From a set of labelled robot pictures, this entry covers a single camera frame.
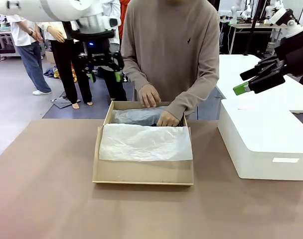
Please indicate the white tissue paper sheet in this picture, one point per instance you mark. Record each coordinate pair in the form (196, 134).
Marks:
(144, 144)

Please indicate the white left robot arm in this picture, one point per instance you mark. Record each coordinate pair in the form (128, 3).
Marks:
(54, 10)

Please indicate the person's left forearm beige sleeve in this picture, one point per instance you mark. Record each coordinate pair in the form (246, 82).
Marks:
(191, 99)

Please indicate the person's left hand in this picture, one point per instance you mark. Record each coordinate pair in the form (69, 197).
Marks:
(167, 119)

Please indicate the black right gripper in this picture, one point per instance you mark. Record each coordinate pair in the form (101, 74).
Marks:
(297, 54)

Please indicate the white background workbench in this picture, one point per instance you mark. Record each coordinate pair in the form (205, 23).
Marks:
(2, 39)

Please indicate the person's right forearm beige sleeve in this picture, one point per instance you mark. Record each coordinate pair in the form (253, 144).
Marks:
(136, 74)

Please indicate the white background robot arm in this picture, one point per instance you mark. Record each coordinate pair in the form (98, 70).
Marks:
(271, 11)
(235, 11)

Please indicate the person in beige sweater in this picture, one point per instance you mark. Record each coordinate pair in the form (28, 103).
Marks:
(171, 42)

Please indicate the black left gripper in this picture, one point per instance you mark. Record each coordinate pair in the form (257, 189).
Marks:
(99, 58)

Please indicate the background table with robots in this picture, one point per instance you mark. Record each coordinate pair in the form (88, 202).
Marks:
(256, 26)

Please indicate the person's right hand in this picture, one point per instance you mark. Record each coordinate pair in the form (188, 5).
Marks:
(149, 95)

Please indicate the bystander white shirt blue jeans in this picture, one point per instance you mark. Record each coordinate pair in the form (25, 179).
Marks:
(29, 49)

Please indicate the black stand pole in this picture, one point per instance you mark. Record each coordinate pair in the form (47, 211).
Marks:
(253, 30)

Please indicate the pile of clothes on floor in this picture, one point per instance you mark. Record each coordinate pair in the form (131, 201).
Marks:
(54, 72)

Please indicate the bystander in orange top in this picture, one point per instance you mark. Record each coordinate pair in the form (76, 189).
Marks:
(123, 25)

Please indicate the bystander white jacket black trousers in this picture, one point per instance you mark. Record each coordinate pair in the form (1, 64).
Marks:
(71, 74)

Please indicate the white plastic storage bin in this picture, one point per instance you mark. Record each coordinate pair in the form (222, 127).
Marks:
(263, 139)

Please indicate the brown cardboard shoe box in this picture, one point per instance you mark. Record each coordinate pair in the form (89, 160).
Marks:
(141, 171)

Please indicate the white table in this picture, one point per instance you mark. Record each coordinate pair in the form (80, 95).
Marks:
(231, 67)

